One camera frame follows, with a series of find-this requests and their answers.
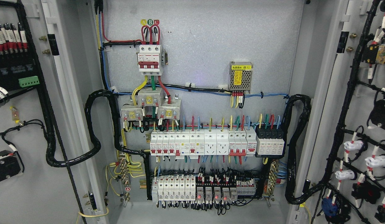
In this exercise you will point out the white socket breaker row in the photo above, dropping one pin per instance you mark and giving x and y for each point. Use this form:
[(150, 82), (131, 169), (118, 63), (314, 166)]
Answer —
[(201, 142)]

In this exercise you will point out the lower relay terminal row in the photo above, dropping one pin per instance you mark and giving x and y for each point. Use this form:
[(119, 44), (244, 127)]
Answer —
[(217, 189)]

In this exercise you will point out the black surge protector block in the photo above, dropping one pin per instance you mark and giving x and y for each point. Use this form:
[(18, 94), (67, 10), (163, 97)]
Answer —
[(270, 142)]

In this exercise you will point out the grey current transformers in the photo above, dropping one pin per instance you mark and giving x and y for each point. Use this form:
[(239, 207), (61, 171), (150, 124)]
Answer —
[(151, 104)]

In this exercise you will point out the grey cabinet door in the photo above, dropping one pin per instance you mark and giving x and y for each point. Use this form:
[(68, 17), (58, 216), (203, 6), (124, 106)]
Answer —
[(336, 115), (45, 194)]

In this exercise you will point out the white red main breaker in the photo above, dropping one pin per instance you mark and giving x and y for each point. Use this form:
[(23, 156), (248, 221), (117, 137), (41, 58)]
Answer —
[(151, 59)]

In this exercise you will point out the metal mesh power supply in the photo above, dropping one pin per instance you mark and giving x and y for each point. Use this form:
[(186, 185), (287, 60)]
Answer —
[(240, 76)]

